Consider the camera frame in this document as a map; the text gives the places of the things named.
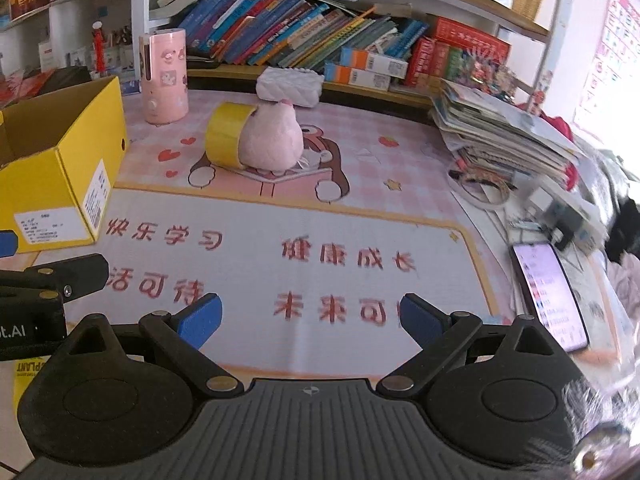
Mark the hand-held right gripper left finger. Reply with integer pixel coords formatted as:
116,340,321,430
55,293,244,398

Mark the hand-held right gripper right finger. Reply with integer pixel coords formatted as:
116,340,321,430
376,293,568,397

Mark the yellow cardboard box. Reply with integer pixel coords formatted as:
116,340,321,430
0,76,130,253

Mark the yellow tape roll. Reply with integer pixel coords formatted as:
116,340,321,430
205,101,261,171

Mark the pink plush toy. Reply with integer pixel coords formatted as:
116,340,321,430
236,99,306,173

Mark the smartphone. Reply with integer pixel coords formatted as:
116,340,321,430
509,241,591,353

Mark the pink printed desk mat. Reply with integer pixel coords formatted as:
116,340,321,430
0,87,511,381

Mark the red plastic bag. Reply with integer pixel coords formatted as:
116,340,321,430
0,72,56,106

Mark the white power strip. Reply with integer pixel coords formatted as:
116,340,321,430
520,175,608,253

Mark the stack of magazines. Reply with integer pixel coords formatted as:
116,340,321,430
431,80,588,191

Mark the red bottle white cap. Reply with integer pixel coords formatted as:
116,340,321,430
91,21,107,75

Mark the pink cylindrical container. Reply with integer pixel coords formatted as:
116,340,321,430
137,28,190,124

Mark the white pen holder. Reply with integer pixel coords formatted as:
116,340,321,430
102,30,138,76

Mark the dark cloth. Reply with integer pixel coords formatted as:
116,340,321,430
595,150,640,271

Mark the red fabric item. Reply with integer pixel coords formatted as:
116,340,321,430
520,100,581,191

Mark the white desk shelf unit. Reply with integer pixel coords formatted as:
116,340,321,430
0,0,136,76

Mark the orange white small box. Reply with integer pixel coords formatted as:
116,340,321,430
340,47,411,78
324,62,392,92

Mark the wooden bookshelf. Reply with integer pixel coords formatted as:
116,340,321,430
131,0,566,111

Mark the white quilted pouch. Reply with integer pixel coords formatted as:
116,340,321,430
255,66,325,108

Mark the red boxed book set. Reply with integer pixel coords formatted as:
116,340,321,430
405,16,512,92

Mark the row of colourful books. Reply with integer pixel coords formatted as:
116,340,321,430
177,0,431,68

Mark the white thin tape ring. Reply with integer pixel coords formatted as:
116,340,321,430
447,172,508,211

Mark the wall poster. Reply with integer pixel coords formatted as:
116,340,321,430
572,0,640,143

